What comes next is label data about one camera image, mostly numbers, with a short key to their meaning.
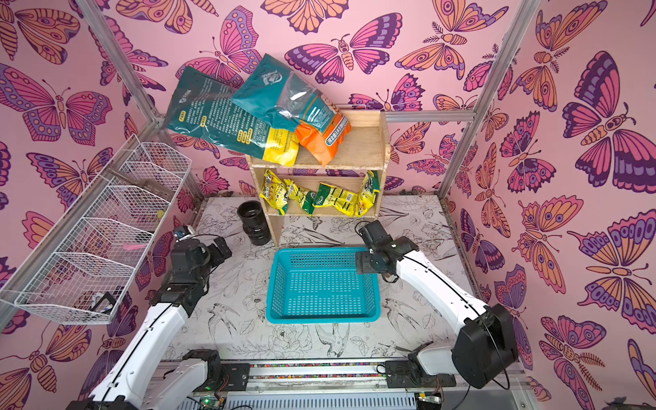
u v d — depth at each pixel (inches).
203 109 24.4
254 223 37.2
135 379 16.3
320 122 25.6
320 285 36.3
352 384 28.7
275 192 32.6
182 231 26.5
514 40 29.3
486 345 15.6
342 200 34.9
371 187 31.2
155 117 35.7
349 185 36.8
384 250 22.5
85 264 24.4
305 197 34.2
